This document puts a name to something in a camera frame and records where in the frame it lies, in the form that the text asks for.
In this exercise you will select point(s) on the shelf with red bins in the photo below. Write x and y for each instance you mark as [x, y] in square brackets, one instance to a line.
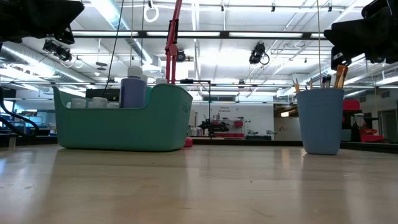
[351, 104]

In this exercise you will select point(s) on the blue plastic cup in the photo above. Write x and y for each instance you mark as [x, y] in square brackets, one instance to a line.
[320, 124]

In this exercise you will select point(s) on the teal plastic bin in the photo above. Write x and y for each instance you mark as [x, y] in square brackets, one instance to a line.
[124, 130]

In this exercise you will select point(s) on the black paintbrush silver ferrule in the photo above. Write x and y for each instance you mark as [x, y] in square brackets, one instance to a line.
[323, 82]
[328, 81]

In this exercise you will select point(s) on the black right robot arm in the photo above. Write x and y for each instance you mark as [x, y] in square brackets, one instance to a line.
[379, 7]

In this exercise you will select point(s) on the large violet-blue paint bottle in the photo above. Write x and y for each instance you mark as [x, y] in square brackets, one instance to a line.
[133, 93]

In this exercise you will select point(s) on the distant robot workstation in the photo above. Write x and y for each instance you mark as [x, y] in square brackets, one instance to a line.
[237, 124]

